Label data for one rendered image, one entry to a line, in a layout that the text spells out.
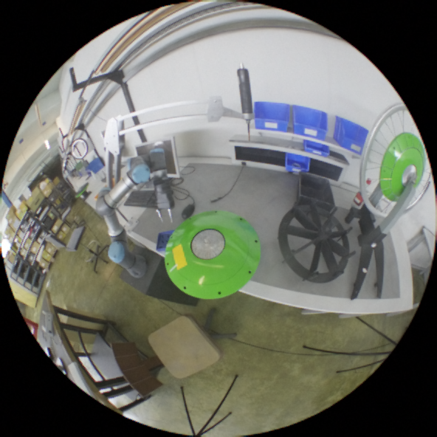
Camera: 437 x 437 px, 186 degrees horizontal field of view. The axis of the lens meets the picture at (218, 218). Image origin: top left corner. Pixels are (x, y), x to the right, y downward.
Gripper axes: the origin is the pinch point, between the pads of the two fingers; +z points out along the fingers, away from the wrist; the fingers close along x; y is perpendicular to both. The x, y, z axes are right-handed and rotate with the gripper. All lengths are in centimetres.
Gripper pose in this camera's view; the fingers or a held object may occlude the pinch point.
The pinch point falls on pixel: (167, 221)
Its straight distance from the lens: 63.1
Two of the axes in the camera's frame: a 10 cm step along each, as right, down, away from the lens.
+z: 1.0, 9.1, 3.9
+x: -9.9, 0.4, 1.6
